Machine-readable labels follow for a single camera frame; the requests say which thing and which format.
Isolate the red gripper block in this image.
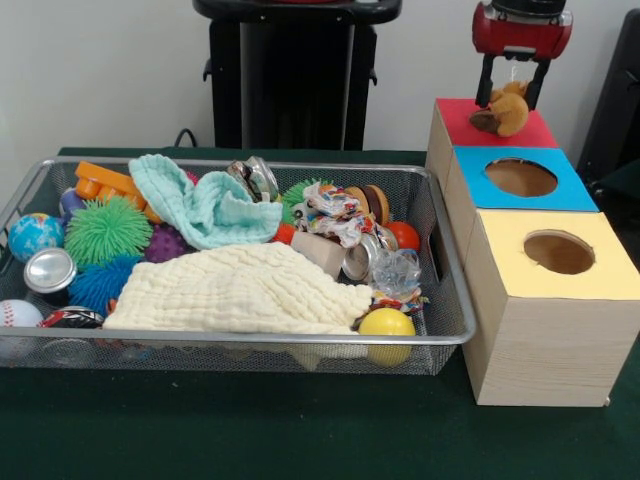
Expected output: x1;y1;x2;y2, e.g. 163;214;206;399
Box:
472;1;574;112

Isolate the orange teddy bear toy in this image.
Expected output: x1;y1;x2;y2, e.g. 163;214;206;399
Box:
469;79;531;138

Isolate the mint green cloth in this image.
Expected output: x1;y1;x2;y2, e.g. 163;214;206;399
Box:
128;153;284;251

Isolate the wooden three-hole sorting box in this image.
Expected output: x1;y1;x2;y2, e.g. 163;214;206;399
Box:
425;97;640;409

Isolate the shallow clear mesh bin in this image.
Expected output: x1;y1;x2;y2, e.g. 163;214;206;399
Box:
0;155;477;377

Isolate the black stand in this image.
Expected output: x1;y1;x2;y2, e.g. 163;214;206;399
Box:
577;8;640;201

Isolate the dark green tablecloth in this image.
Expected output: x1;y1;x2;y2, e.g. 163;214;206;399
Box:
599;158;640;201
0;146;640;480

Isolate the brown striped burger toy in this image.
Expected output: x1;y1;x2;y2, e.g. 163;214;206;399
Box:
345;184;390;224

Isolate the red-orange ball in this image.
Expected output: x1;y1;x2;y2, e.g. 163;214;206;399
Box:
384;220;421;252

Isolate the yellow ball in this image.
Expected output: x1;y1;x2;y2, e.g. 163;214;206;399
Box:
357;307;417;366

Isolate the cream muslin cloth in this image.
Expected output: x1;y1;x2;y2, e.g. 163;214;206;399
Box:
102;243;374;335

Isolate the orange plastic toy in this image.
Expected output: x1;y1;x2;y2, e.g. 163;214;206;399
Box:
74;160;164;225

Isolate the large green spiky ball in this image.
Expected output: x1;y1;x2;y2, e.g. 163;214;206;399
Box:
63;195;154;269

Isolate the blue spiky ball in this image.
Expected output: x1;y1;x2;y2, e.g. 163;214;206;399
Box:
68;254;142;319

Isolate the blue globe ball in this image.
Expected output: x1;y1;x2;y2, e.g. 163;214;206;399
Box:
7;212;66;264

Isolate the white baseball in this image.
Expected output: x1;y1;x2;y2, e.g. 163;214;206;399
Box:
0;298;45;329

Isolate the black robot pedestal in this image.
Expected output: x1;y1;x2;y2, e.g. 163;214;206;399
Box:
192;0;404;151

